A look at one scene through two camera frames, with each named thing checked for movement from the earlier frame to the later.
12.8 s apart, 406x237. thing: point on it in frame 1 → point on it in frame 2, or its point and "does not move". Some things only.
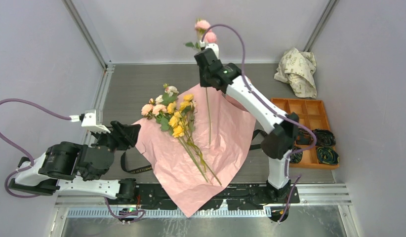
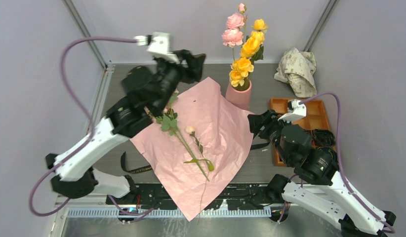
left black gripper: (126, 135) → (193, 72)
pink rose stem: (203, 28) → (235, 34)
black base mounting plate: (231, 196) does not move
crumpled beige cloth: (297, 68) does not move
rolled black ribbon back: (324, 138) does not move
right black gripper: (203, 84) → (267, 118)
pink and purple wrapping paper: (197, 141) does not move
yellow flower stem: (182, 124) → (253, 49)
